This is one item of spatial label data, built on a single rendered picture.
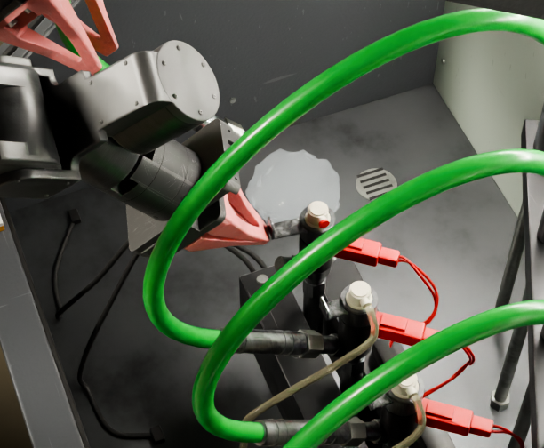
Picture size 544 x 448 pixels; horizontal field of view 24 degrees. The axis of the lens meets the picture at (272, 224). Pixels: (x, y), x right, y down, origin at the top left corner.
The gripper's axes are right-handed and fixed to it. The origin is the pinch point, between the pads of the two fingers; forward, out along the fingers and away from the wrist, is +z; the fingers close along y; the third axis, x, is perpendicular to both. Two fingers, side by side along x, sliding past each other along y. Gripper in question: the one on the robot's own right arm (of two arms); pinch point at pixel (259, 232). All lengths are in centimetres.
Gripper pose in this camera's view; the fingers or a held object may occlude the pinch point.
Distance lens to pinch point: 100.1
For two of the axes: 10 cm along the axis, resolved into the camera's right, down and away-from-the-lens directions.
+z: 6.7, 3.8, 6.4
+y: 7.3, -4.8, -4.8
